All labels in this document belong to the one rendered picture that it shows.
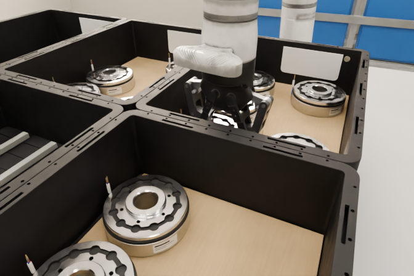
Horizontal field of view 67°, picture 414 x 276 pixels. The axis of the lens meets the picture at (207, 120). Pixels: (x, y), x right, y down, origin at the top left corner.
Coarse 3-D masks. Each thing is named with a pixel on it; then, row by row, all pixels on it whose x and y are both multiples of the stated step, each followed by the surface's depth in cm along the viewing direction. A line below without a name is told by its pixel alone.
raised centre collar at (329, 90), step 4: (312, 84) 64; (316, 84) 64; (320, 84) 64; (324, 84) 64; (308, 88) 63; (312, 88) 64; (320, 88) 64; (324, 88) 64; (328, 88) 63; (312, 92) 62; (316, 92) 61; (320, 92) 61; (324, 92) 61; (328, 92) 61; (324, 96) 61
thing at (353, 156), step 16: (320, 48) 66; (336, 48) 65; (352, 48) 64; (368, 64) 57; (176, 80) 51; (160, 112) 42; (224, 128) 39; (352, 128) 39; (272, 144) 36; (288, 144) 36; (352, 144) 36; (336, 160) 34; (352, 160) 34
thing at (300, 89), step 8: (296, 88) 64; (304, 88) 64; (336, 88) 64; (304, 96) 61; (312, 96) 61; (320, 96) 61; (328, 96) 61; (336, 96) 61; (344, 96) 61; (320, 104) 59; (328, 104) 59; (336, 104) 59
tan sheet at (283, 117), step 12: (276, 84) 73; (288, 84) 73; (276, 96) 68; (288, 96) 68; (348, 96) 68; (276, 108) 63; (288, 108) 63; (276, 120) 59; (288, 120) 59; (300, 120) 59; (312, 120) 59; (324, 120) 59; (336, 120) 59; (264, 132) 56; (276, 132) 56; (300, 132) 56; (312, 132) 56; (324, 132) 56; (336, 132) 56; (324, 144) 53; (336, 144) 53
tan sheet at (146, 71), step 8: (128, 64) 83; (136, 64) 83; (144, 64) 83; (152, 64) 83; (160, 64) 83; (136, 72) 79; (144, 72) 79; (152, 72) 79; (160, 72) 79; (136, 80) 75; (144, 80) 75; (152, 80) 75; (136, 88) 71; (144, 88) 71; (112, 96) 68; (120, 96) 68; (128, 96) 68
